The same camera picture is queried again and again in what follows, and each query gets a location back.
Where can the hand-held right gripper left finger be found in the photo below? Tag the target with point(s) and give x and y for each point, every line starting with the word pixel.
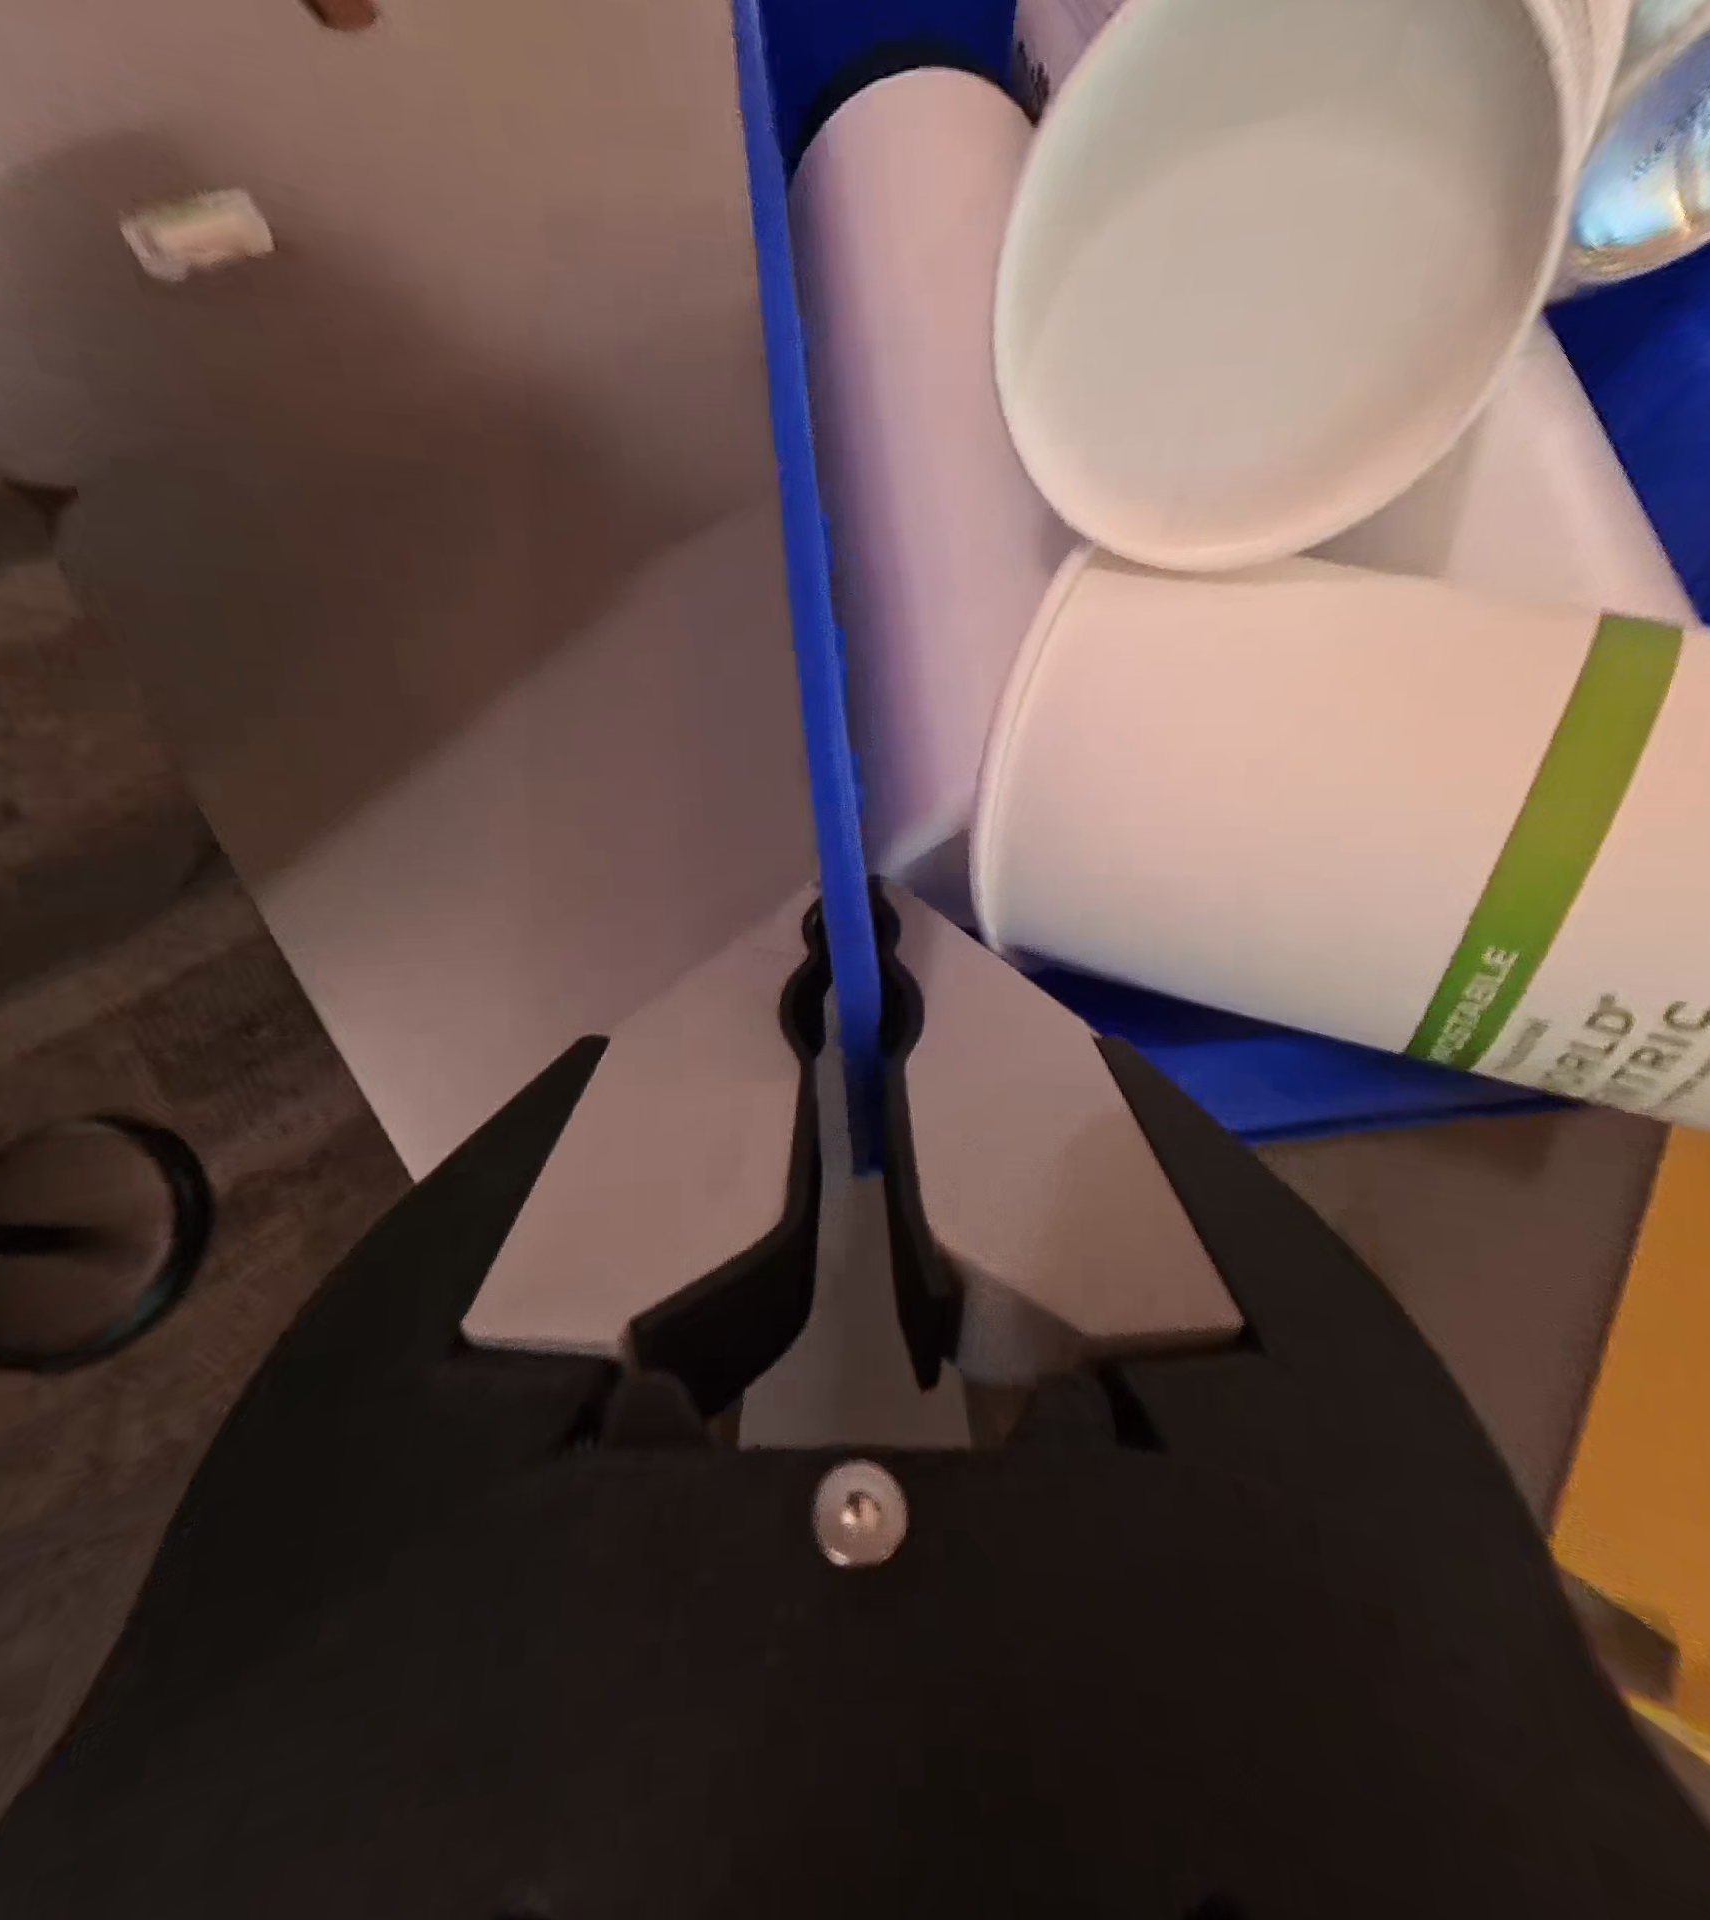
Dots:
pixel 675 1170

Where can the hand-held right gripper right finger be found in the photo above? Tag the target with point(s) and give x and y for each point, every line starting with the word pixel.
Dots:
pixel 1049 1184

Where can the blue plastic bin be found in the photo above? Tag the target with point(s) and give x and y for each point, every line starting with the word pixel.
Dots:
pixel 808 600

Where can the green striped paper cup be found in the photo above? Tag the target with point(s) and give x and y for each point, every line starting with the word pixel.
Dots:
pixel 1245 299
pixel 1245 795

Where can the small white tag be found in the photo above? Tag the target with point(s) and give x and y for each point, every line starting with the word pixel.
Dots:
pixel 195 238

